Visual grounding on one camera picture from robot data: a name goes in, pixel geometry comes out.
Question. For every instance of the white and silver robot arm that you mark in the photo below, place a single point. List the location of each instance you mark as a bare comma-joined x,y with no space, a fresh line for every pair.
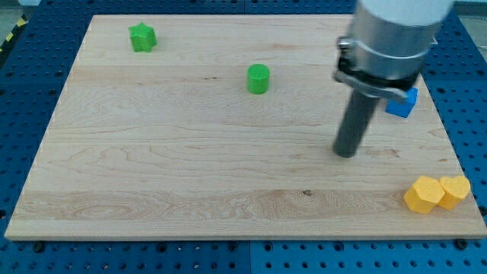
386,44

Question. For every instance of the blue cube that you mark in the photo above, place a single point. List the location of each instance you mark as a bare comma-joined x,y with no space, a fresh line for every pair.
405,108

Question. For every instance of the green cylinder block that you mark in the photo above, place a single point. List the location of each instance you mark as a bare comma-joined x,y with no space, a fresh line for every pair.
258,78

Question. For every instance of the light wooden board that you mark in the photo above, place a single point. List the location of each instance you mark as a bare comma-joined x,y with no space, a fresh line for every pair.
171,146

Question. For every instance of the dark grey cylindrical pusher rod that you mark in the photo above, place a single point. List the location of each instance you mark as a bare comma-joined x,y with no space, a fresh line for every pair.
355,121

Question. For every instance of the green star block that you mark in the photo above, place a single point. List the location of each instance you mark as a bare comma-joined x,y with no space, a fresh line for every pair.
142,37

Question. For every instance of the yellow hexagon block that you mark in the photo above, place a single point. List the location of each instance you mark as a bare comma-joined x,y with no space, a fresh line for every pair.
424,195

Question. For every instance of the yellow heart block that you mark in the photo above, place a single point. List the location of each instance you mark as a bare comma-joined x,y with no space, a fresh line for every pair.
456,189

